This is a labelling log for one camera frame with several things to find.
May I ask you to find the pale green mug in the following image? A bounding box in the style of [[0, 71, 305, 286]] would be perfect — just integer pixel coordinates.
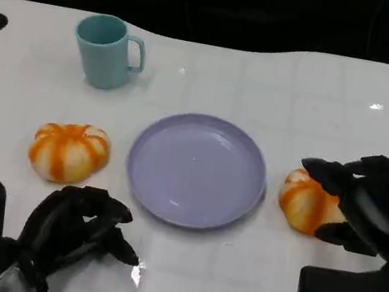
[[66, 10, 152, 96]]

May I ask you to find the lilac plate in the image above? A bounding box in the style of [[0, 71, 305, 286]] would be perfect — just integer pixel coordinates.
[[118, 103, 278, 240]]

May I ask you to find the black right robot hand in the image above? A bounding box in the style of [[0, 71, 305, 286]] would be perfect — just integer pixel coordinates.
[[280, 143, 389, 292]]

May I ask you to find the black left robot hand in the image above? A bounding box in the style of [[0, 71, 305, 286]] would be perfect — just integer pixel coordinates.
[[7, 176, 151, 292]]

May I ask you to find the orange and white bread roll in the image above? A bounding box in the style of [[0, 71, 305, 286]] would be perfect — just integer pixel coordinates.
[[23, 115, 115, 192], [273, 165, 355, 242]]

